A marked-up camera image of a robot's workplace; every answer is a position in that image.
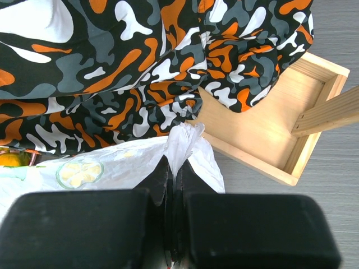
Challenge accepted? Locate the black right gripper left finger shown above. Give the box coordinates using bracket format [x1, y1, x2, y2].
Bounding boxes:
[1, 157, 171, 268]

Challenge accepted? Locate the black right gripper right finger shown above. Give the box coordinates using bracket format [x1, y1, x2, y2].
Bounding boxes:
[177, 161, 342, 268]

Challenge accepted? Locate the white plastic bag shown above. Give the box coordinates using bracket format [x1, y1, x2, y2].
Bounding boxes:
[1, 123, 225, 218]

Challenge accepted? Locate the orange pineapple with green crown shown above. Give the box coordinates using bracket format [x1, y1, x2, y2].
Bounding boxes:
[0, 150, 36, 167]

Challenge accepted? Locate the wooden clothes rack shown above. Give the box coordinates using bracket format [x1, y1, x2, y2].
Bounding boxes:
[197, 53, 358, 186]

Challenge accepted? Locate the orange grey camouflage garment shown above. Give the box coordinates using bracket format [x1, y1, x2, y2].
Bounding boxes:
[1, 1, 314, 156]

